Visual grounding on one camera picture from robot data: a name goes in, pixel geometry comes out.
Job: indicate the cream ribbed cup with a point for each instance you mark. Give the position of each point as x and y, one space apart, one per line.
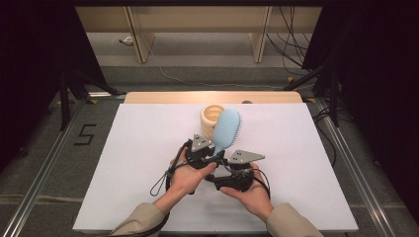
207 127

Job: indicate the person's left hand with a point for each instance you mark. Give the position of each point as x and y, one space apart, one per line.
186 181

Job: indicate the aluminium floor rail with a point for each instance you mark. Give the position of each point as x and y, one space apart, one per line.
39 184
355 171

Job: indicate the light blue hairbrush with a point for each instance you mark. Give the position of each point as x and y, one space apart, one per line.
227 128

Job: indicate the dark curtain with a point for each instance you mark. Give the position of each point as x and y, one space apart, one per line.
378 82
33 65

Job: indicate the black metal stand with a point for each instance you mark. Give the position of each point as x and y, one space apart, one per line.
65 98
333 98

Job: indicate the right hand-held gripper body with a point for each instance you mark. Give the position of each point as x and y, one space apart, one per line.
245 156

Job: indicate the beige wooden bench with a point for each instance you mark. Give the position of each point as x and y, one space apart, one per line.
197 19

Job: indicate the white board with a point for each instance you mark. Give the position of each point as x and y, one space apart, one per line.
296 184

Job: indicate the wooden table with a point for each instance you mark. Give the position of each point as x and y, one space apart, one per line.
164 97

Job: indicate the yellow tape piece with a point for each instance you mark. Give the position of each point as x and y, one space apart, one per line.
310 99
93 101
290 79

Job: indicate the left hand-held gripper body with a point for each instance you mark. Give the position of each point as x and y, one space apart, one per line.
200 143

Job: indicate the person's right hand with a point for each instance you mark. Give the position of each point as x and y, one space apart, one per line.
255 199

